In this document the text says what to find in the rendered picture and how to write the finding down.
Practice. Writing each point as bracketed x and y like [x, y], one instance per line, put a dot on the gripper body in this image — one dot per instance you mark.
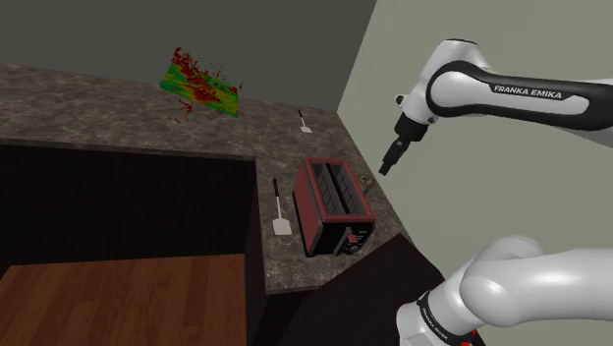
[409, 129]

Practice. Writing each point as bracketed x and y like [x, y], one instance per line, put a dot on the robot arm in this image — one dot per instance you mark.
[507, 282]

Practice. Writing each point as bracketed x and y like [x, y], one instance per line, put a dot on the small brown object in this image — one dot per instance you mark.
[367, 180]

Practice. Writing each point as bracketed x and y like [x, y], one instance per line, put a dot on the red and black toaster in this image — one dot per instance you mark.
[320, 218]

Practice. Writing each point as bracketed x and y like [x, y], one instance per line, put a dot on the green and red patterned board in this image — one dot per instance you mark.
[201, 88]

